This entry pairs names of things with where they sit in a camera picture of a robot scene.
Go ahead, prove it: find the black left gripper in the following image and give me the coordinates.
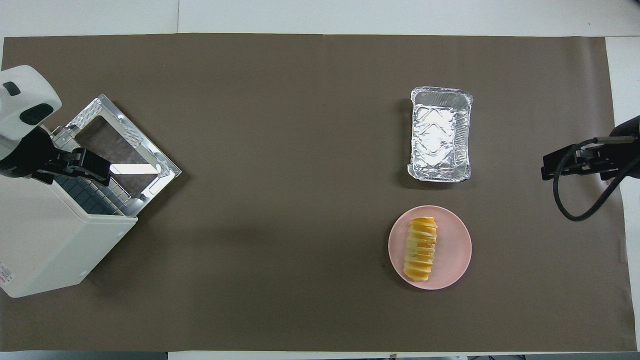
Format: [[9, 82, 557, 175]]
[[0, 127, 112, 187]]

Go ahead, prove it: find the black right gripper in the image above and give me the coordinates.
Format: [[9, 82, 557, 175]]
[[541, 143, 627, 182]]

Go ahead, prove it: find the aluminium foil tray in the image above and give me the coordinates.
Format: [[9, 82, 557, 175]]
[[407, 86, 475, 184]]

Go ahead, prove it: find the sliced yellow bread loaf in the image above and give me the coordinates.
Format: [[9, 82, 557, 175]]
[[404, 216, 439, 284]]

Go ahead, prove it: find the glass oven door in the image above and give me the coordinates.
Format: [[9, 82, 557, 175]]
[[64, 93, 183, 217]]

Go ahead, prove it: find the cream toaster oven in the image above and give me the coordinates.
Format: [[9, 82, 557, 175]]
[[0, 125, 139, 299]]

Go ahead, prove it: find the pink round plate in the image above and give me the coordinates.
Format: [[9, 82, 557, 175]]
[[388, 205, 473, 291]]

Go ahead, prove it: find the brown table mat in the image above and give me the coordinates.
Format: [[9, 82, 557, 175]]
[[0, 32, 639, 354]]

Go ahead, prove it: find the wire oven rack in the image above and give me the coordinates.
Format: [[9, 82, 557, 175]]
[[50, 170, 127, 217]]

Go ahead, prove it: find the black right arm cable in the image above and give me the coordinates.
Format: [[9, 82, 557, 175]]
[[552, 137, 640, 223]]

